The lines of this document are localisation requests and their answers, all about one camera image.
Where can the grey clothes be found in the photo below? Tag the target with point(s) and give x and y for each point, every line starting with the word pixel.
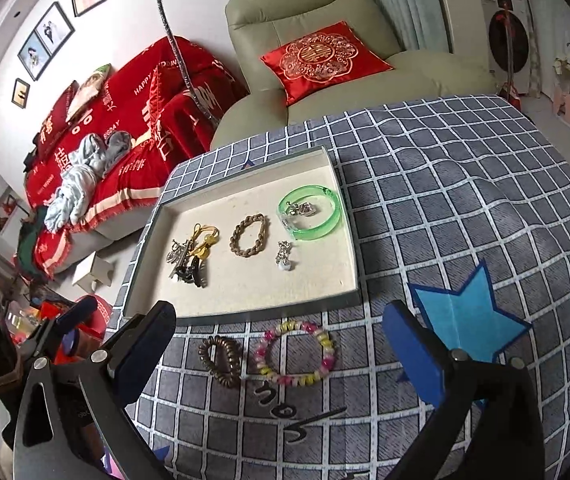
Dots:
pixel 115 152

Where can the large blue star patch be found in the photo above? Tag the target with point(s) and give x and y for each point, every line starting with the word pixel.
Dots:
pixel 465 320

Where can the grey checked tablecloth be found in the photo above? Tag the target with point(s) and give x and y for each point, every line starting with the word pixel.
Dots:
pixel 465 185

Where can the red printed blanket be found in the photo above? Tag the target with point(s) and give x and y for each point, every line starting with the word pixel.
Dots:
pixel 130 175

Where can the grey-green leather armchair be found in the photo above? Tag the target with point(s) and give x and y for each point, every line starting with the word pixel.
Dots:
pixel 305 5

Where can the silver hair clip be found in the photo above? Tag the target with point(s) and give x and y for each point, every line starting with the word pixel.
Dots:
pixel 177 257

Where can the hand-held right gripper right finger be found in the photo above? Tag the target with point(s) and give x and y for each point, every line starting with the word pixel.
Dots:
pixel 415 355

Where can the pale blue curtain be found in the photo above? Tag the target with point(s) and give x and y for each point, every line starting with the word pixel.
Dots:
pixel 405 0

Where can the silver pendant charm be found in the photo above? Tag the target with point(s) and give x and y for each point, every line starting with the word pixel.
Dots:
pixel 284 260

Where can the small framed picture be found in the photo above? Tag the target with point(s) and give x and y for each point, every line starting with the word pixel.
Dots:
pixel 21 93

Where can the black hair clip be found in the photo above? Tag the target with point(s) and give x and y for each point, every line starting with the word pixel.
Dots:
pixel 192 272

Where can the beige sofa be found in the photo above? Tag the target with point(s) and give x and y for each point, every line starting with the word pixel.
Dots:
pixel 115 232

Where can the light blue clothes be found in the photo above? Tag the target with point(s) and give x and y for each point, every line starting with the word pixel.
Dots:
pixel 72 185

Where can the framed wedding photo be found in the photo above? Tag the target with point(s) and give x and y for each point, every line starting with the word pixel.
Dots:
pixel 32 57
pixel 54 29

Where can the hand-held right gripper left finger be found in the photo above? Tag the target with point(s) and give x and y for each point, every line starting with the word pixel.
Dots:
pixel 140 360

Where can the grey jewelry tray cream lining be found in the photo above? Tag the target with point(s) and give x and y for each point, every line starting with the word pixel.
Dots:
pixel 245 310

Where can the black flexible stand pole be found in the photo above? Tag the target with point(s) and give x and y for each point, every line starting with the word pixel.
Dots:
pixel 175 45

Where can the red satin pillow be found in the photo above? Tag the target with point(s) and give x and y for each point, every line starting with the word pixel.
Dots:
pixel 154 105

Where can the red patterned box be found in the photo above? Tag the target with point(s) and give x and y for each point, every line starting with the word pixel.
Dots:
pixel 97 322

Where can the photo print pillow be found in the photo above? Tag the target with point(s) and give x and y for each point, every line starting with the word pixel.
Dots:
pixel 90 90

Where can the green translucent bangle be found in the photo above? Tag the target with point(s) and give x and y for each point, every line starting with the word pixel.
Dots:
pixel 332 217

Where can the red embroidered cushion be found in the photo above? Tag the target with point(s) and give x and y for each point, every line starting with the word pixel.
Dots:
pixel 325 60

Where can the white cardboard box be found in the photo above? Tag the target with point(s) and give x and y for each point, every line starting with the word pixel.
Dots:
pixel 92 272

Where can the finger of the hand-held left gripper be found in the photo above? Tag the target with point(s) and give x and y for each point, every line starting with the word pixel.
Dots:
pixel 77 320

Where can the pink star patch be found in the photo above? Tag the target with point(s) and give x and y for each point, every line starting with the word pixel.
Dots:
pixel 112 467

